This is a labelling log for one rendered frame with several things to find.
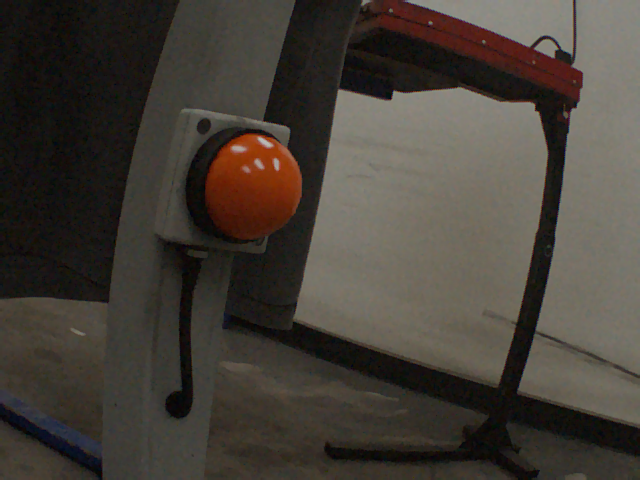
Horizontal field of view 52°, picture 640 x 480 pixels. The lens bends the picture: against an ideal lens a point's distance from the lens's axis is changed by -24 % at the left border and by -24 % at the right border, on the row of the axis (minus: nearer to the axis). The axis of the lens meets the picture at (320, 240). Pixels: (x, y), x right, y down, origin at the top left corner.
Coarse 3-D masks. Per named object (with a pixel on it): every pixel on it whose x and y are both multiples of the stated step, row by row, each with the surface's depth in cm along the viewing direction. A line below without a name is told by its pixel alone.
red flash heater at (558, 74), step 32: (384, 0) 160; (352, 32) 182; (384, 32) 172; (416, 32) 163; (448, 32) 164; (480, 32) 166; (416, 64) 207; (448, 64) 194; (480, 64) 180; (512, 64) 169; (544, 64) 171; (512, 96) 211; (544, 96) 191; (576, 96) 174
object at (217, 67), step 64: (192, 0) 32; (256, 0) 31; (192, 64) 30; (256, 64) 32; (192, 128) 29; (256, 128) 31; (128, 192) 33; (128, 256) 32; (128, 320) 32; (192, 320) 32; (128, 384) 32; (128, 448) 32; (192, 448) 33
